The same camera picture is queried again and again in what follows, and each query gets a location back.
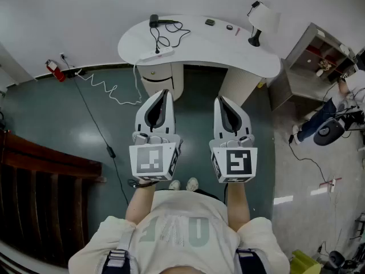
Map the small flower vase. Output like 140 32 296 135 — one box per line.
315 59 333 77

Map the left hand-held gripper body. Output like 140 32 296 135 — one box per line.
128 131 184 182

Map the yellow-green box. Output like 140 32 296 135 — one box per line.
289 249 323 274

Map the thin black floor cable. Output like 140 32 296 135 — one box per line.
287 134 336 185

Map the black hair dryer cord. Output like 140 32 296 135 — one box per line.
149 21 191 54

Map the black cable with adaptor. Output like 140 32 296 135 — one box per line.
61 56 131 207

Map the white curved vanity table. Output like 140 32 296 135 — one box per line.
117 14 282 106

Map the red fire extinguisher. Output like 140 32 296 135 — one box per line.
44 59 67 83

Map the person's right forearm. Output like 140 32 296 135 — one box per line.
225 182 251 233

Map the white floor power strip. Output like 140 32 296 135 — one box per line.
319 177 343 194

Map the white printed T-shirt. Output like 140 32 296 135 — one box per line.
67 189 291 274

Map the black hair dryer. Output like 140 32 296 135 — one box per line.
149 14 180 28

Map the white cable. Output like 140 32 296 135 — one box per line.
74 56 143 106

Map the person's right white shoe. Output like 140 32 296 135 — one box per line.
185 177 200 192

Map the round black device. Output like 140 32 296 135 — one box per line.
313 118 346 147

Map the wooden chairs stack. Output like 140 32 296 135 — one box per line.
0 130 108 268

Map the navy harness strap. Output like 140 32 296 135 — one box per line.
235 247 267 274
101 248 132 274

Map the white shade table lamp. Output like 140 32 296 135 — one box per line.
246 2 282 47

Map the person's neck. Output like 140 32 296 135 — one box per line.
168 265 213 274

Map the black wristband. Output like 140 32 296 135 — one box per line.
127 179 159 188

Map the black lamp cord switch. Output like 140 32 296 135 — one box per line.
246 0 265 18

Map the person's left forearm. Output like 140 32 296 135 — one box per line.
125 181 157 228

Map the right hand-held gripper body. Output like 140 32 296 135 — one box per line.
209 135 259 184

